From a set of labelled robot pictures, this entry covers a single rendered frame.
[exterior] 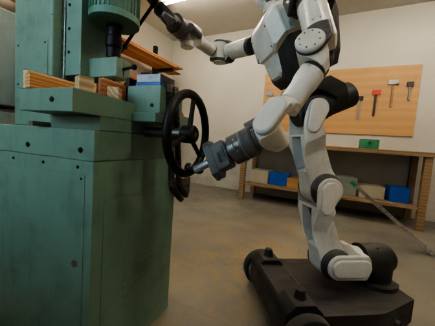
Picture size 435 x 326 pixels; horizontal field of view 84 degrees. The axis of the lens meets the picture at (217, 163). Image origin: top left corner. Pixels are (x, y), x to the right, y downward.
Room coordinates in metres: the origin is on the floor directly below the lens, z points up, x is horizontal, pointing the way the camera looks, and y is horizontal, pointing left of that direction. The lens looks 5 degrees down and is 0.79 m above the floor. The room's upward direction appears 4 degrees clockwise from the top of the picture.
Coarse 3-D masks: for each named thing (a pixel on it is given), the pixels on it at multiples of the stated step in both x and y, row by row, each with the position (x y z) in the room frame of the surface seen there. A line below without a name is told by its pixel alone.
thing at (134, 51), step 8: (128, 48) 3.43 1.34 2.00; (136, 48) 3.41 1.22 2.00; (144, 48) 3.49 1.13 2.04; (128, 56) 3.78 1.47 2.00; (136, 56) 3.76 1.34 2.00; (144, 56) 3.73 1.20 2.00; (152, 56) 3.71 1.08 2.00; (160, 56) 3.78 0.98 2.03; (152, 64) 4.08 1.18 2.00; (160, 64) 4.05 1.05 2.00; (168, 64) 4.02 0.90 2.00; (168, 72) 4.51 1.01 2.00; (176, 72) 4.49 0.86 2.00
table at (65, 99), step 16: (32, 96) 0.66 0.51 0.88; (48, 96) 0.64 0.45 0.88; (64, 96) 0.62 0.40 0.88; (80, 96) 0.63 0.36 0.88; (96, 96) 0.67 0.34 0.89; (48, 112) 0.69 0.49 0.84; (64, 112) 0.65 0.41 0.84; (80, 112) 0.63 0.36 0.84; (96, 112) 0.68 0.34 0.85; (112, 112) 0.73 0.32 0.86; (128, 112) 0.79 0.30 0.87; (144, 112) 0.79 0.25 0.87
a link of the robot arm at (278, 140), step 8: (248, 128) 0.68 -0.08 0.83; (280, 128) 0.64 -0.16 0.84; (240, 136) 0.66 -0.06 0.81; (248, 136) 0.65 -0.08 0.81; (256, 136) 0.65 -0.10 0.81; (264, 136) 0.63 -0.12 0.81; (272, 136) 0.64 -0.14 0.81; (280, 136) 0.65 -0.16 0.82; (248, 144) 0.65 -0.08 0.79; (256, 144) 0.66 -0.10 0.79; (264, 144) 0.66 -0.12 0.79; (272, 144) 0.66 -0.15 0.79; (280, 144) 0.67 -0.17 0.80; (248, 152) 0.66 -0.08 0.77; (256, 152) 0.66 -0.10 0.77
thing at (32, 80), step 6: (30, 72) 0.66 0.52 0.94; (30, 78) 0.66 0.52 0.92; (36, 78) 0.67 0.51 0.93; (42, 78) 0.69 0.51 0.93; (48, 78) 0.70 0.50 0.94; (30, 84) 0.66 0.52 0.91; (36, 84) 0.68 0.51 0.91; (42, 84) 0.69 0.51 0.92; (48, 84) 0.70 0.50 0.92; (54, 84) 0.72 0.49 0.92; (60, 84) 0.74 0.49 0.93; (66, 84) 0.75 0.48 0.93; (72, 84) 0.77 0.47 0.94
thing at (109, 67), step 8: (96, 64) 0.92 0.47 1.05; (104, 64) 0.91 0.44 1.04; (112, 64) 0.89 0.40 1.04; (120, 64) 0.90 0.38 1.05; (128, 64) 0.94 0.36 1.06; (96, 72) 0.92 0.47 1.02; (104, 72) 0.91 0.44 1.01; (112, 72) 0.89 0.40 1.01; (120, 72) 0.91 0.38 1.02; (128, 72) 0.94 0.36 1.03; (112, 80) 0.93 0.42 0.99; (120, 80) 0.95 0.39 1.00
